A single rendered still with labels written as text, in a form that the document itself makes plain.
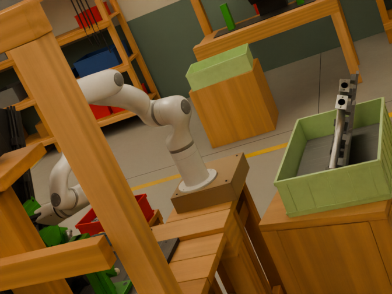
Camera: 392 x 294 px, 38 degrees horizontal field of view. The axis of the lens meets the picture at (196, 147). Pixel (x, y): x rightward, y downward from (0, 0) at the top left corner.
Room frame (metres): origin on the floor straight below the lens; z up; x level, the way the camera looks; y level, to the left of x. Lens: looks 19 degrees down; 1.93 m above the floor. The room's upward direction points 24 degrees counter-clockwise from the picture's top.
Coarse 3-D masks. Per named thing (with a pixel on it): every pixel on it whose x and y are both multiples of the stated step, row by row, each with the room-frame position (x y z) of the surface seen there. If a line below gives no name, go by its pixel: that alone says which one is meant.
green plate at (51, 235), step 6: (24, 204) 2.14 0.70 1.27; (30, 204) 2.16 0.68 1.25; (36, 204) 2.18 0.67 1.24; (30, 210) 2.13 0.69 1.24; (48, 228) 2.13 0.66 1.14; (54, 228) 2.15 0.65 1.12; (42, 234) 2.09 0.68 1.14; (48, 234) 2.11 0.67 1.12; (54, 234) 2.13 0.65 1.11; (60, 234) 2.15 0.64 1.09; (48, 240) 2.09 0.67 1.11; (54, 240) 2.11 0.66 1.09; (60, 240) 2.13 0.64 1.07; (48, 246) 2.07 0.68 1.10
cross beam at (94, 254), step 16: (80, 240) 1.56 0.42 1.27; (96, 240) 1.52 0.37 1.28; (16, 256) 1.66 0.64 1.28; (32, 256) 1.60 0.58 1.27; (48, 256) 1.56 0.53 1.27; (64, 256) 1.54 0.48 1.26; (80, 256) 1.52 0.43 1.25; (96, 256) 1.50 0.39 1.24; (112, 256) 1.52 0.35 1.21; (0, 272) 1.65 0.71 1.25; (16, 272) 1.62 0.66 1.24; (32, 272) 1.60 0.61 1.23; (48, 272) 1.58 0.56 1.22; (64, 272) 1.56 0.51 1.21; (80, 272) 1.53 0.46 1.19; (0, 288) 1.66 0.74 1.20
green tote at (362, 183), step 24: (312, 120) 2.56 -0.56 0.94; (360, 120) 2.47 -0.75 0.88; (384, 120) 2.26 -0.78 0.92; (288, 144) 2.36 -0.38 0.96; (384, 144) 2.07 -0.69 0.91; (288, 168) 2.23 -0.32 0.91; (336, 168) 1.95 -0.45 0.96; (360, 168) 1.90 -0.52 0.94; (384, 168) 1.91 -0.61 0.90; (288, 192) 2.04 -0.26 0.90; (312, 192) 2.00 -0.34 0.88; (336, 192) 1.96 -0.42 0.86; (360, 192) 1.92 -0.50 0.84; (384, 192) 1.88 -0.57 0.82
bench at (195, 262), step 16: (192, 240) 2.04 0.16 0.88; (208, 240) 1.99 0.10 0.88; (224, 240) 1.98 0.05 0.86; (176, 256) 1.98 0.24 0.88; (192, 256) 1.93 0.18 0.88; (208, 256) 1.88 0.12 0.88; (240, 256) 2.05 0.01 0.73; (176, 272) 1.87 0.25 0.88; (192, 272) 1.82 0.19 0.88; (208, 272) 1.77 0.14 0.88; (240, 272) 2.06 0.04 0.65; (256, 272) 2.12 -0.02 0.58; (192, 288) 1.72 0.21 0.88; (208, 288) 1.73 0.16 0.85; (240, 288) 2.07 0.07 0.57; (256, 288) 2.06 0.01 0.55
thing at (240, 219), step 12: (240, 204) 2.44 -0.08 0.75; (252, 204) 2.50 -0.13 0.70; (240, 216) 2.36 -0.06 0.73; (252, 216) 2.47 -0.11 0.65; (240, 228) 2.27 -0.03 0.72; (252, 228) 2.48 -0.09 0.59; (252, 240) 2.49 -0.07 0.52; (264, 240) 2.47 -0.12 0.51; (252, 252) 2.28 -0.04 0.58; (264, 252) 2.48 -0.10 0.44; (264, 264) 2.49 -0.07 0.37; (228, 276) 2.57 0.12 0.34; (264, 276) 2.30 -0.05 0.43; (276, 276) 2.47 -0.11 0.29; (216, 288) 2.37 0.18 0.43; (228, 288) 2.58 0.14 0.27; (264, 288) 2.25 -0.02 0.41; (276, 288) 2.46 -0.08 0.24
